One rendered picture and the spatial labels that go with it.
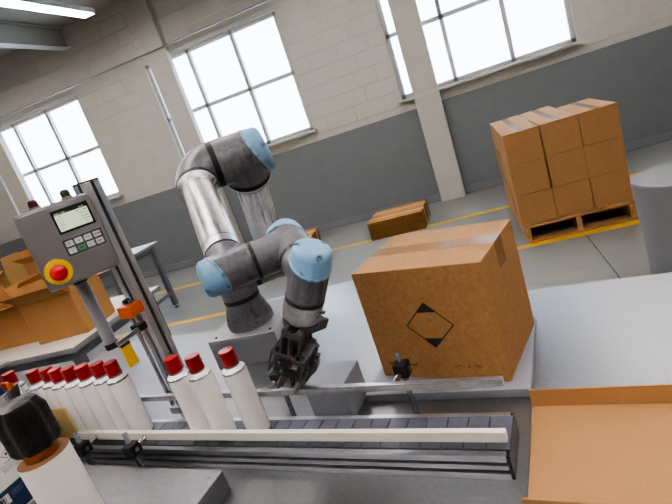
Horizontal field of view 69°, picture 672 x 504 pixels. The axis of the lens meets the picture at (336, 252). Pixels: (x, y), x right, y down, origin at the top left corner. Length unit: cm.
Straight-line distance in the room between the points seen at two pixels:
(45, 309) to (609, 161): 393
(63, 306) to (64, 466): 208
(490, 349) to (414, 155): 545
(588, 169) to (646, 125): 249
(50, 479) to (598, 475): 90
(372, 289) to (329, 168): 556
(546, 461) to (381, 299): 44
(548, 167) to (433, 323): 322
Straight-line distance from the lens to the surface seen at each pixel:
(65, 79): 831
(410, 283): 104
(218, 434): 114
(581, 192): 429
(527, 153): 415
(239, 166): 122
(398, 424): 100
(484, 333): 104
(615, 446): 95
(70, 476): 106
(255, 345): 154
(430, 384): 93
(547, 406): 104
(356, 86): 643
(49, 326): 319
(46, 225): 130
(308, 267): 83
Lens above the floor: 146
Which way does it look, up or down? 15 degrees down
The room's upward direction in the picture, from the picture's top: 19 degrees counter-clockwise
